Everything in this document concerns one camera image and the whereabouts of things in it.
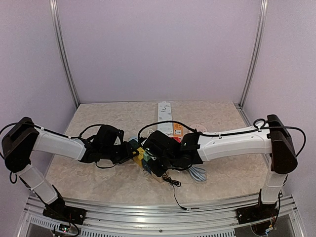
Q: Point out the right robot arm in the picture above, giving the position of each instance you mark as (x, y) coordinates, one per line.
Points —
(266, 136)

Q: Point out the blue cube socket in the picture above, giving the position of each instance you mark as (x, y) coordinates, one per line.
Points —
(146, 168)

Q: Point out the light blue power strip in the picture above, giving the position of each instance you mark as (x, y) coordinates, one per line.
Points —
(135, 139)

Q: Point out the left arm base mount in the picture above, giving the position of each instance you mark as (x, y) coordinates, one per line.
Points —
(66, 213)

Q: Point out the aluminium frame post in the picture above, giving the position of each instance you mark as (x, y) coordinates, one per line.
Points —
(62, 51)
(255, 52)

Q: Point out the red cube socket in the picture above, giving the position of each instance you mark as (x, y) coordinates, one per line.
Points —
(178, 139)

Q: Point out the right aluminium frame post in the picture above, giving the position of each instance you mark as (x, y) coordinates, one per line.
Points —
(255, 52)

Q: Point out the left aluminium frame post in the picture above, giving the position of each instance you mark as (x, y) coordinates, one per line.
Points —
(62, 51)

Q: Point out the mint green USB charger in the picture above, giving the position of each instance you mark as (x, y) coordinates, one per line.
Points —
(146, 158)

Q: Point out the beige cube socket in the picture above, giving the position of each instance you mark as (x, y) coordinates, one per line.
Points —
(159, 179)

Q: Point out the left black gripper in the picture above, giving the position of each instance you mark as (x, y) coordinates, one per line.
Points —
(128, 153)

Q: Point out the long white power strip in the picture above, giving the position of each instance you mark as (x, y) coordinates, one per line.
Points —
(165, 114)

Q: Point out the black power adapter with cable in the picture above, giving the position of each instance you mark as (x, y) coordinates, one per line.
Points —
(161, 171)

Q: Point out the round pink power socket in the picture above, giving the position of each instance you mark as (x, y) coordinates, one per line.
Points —
(199, 128)

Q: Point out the aluminium front rail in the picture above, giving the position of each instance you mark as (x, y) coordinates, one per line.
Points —
(217, 218)

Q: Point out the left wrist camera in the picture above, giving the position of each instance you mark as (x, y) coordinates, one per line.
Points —
(119, 138)

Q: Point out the dark green cube socket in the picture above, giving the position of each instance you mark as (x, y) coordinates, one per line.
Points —
(133, 145)

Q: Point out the yellow cube socket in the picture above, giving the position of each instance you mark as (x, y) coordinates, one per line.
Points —
(139, 157)

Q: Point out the orange power adapter socket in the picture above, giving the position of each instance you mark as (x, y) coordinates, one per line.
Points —
(177, 130)

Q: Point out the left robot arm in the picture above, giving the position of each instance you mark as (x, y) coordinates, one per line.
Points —
(25, 137)

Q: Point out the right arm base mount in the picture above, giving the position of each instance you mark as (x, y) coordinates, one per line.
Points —
(255, 213)

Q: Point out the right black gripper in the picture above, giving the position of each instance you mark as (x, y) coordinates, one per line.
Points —
(150, 164)

